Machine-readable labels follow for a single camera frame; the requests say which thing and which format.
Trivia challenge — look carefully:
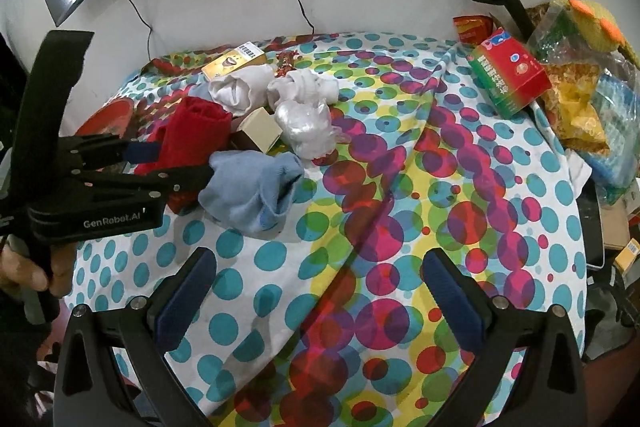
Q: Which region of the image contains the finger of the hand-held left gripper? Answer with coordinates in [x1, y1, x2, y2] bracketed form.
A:
[61, 133, 159, 170]
[80, 164, 214, 204]

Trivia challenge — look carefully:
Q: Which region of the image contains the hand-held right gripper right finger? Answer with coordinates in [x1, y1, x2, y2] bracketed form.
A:
[422, 248, 588, 427]

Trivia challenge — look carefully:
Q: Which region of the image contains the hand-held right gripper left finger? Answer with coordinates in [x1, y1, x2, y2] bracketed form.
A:
[54, 247, 218, 427]

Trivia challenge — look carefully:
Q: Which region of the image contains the red basin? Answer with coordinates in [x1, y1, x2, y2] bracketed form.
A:
[77, 99, 136, 142]

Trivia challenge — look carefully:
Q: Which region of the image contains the red sock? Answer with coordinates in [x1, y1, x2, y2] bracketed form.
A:
[134, 97, 234, 214]

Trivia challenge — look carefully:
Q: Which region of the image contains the light blue sock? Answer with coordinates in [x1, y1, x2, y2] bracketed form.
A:
[198, 150, 305, 237]

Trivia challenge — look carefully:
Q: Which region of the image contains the white sock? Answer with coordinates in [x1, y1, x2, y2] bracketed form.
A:
[207, 63, 276, 116]
[266, 71, 340, 112]

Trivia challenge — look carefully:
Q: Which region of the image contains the red candy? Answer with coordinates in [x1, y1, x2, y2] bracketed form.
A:
[276, 51, 301, 78]

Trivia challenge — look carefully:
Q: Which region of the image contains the person's left hand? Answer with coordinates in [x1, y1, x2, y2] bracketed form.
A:
[0, 244, 77, 299]

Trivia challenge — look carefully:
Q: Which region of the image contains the small beige box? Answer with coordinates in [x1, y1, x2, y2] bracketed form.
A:
[229, 108, 284, 155]

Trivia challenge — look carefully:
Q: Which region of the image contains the yellow box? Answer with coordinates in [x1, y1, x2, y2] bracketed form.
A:
[201, 43, 267, 81]

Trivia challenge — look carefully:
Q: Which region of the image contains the polka-dot cloth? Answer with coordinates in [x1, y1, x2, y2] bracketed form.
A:
[75, 31, 593, 427]

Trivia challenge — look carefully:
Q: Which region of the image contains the crumpled clear plastic bag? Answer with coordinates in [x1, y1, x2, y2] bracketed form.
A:
[274, 99, 351, 159]

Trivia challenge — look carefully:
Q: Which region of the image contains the small yellow carton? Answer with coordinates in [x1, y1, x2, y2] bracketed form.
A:
[614, 239, 640, 275]

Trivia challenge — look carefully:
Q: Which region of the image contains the cardboard box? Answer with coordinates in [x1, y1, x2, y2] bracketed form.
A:
[600, 197, 640, 253]

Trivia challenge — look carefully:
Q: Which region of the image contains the green and red medicine box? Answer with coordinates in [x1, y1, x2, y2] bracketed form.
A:
[466, 28, 552, 120]

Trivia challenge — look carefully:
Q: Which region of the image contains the yellow snack bag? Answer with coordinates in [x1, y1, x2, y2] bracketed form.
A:
[542, 59, 608, 152]

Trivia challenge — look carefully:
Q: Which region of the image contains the blue plastic packet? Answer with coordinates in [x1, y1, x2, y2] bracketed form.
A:
[585, 74, 640, 185]

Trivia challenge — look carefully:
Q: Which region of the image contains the red snack packet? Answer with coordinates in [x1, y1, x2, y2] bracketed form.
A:
[453, 15, 493, 44]

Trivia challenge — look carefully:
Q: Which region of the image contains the clear bag with green contents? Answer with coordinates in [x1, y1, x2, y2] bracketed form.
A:
[525, 2, 601, 68]

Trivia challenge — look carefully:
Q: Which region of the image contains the yellow plush toy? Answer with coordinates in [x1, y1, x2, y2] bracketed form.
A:
[565, 0, 640, 68]

